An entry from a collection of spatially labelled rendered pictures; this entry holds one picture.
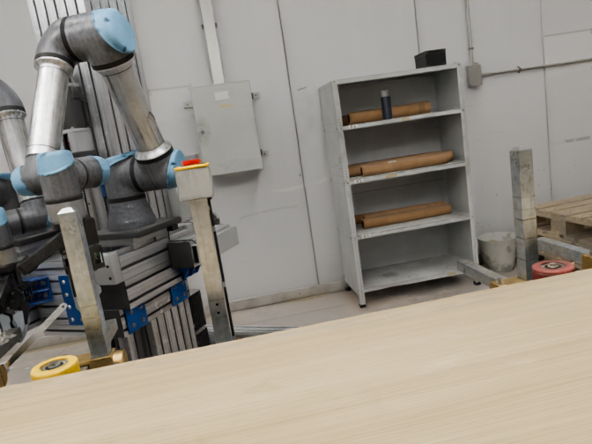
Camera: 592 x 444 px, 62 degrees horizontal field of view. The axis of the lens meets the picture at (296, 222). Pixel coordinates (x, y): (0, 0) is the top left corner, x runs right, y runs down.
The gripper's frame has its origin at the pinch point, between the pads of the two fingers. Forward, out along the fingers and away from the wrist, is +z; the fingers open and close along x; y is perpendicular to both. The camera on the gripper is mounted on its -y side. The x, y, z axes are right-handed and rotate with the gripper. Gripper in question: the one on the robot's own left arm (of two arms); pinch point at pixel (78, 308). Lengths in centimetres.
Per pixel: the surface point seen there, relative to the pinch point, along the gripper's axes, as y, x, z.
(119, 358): 5.0, -12.5, 9.7
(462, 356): 46, -70, 4
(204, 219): 26.5, -20.0, -16.7
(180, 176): 22.9, -20.6, -26.4
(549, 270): 84, -58, 3
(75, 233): 2.2, -11.2, -18.2
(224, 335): 26.2, -19.9, 9.1
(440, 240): 270, 167, 68
